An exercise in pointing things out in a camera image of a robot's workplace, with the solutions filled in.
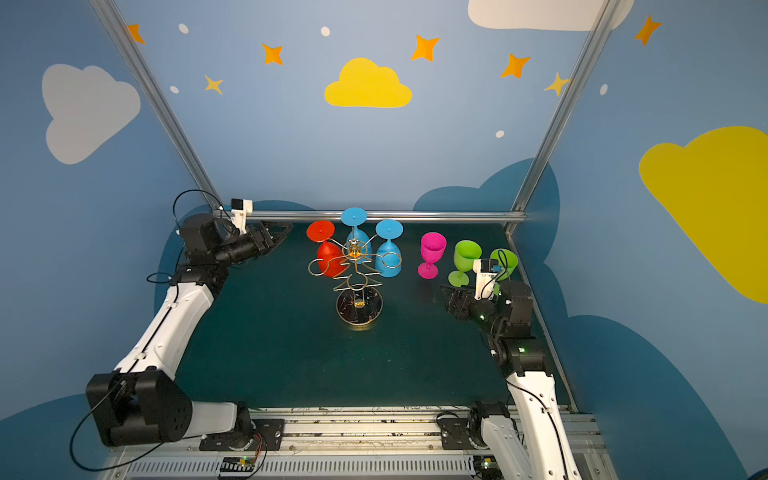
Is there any green wine glass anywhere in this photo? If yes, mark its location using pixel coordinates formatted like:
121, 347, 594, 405
448, 240, 482, 287
490, 248, 519, 295

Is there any magenta plastic wine glass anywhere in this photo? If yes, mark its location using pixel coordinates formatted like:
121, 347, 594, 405
417, 232, 447, 280

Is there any red plastic wine glass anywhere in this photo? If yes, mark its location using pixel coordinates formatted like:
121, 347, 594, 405
306, 220, 347, 278

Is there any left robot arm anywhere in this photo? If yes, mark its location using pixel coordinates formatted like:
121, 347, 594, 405
86, 213, 293, 449

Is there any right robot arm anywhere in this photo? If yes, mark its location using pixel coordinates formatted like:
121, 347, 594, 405
441, 280, 583, 479

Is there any blue wine glass right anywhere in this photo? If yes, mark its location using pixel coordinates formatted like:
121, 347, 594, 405
375, 219, 404, 278

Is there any blue wine glass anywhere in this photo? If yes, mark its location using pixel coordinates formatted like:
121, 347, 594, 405
341, 207, 372, 255
375, 219, 404, 278

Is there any blue wine glass left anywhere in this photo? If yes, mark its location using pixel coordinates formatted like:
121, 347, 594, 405
341, 207, 372, 255

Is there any right green circuit board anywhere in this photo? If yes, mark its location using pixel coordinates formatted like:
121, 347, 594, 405
473, 456, 503, 480

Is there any green circuit board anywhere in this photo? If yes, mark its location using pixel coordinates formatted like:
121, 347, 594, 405
218, 457, 257, 477
473, 456, 503, 480

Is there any left green circuit board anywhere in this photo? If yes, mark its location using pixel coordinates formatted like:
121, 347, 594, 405
218, 457, 257, 477

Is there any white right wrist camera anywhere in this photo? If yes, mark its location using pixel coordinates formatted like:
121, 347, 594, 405
473, 258, 507, 300

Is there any aluminium frame back rail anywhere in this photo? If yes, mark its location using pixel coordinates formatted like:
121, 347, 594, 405
247, 210, 526, 223

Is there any gold wire glass rack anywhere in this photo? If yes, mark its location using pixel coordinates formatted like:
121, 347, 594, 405
332, 239, 384, 331

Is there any aluminium frame left post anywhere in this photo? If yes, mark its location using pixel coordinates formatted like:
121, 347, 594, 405
90, 0, 220, 210

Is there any aluminium frame post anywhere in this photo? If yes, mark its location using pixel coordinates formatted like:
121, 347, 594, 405
505, 0, 633, 240
90, 0, 220, 210

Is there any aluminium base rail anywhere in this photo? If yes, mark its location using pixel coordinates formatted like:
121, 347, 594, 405
98, 406, 617, 479

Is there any aluminium frame right post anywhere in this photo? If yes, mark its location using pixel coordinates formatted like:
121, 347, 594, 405
505, 0, 633, 240

